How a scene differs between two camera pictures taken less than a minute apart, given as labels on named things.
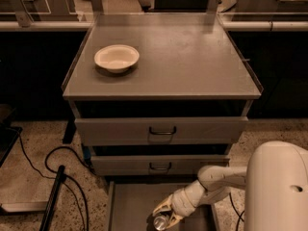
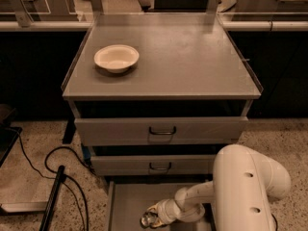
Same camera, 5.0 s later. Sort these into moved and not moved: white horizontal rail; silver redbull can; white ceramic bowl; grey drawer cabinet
Moved: silver redbull can
Not moved: white ceramic bowl; white horizontal rail; grey drawer cabinet
